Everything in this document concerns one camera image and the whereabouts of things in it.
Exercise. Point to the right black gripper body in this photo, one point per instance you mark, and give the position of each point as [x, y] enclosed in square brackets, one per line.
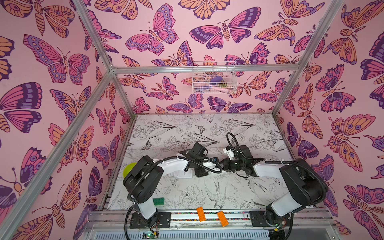
[231, 165]

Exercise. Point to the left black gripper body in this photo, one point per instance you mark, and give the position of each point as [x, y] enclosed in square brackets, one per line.
[200, 171]

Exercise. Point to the white remote control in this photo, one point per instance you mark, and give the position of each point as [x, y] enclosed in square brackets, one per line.
[183, 174]

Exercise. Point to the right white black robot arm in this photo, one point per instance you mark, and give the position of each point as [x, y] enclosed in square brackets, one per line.
[305, 186]

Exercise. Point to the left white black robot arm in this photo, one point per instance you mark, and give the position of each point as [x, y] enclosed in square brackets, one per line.
[141, 179]

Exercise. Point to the left orange toy brick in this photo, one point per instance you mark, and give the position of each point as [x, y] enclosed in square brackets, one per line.
[201, 214]

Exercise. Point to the orange toy brick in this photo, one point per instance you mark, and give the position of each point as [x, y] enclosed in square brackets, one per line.
[222, 218]
[201, 214]

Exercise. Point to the right orange toy brick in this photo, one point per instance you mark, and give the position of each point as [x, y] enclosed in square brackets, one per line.
[222, 218]

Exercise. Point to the green toy brick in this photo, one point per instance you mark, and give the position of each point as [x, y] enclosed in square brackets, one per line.
[159, 201]

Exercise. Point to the lime green round object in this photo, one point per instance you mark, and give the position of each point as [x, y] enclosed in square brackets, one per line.
[128, 168]

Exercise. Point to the white wire basket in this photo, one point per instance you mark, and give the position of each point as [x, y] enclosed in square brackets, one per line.
[215, 79]

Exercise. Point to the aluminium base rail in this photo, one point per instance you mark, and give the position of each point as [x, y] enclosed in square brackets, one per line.
[309, 224]

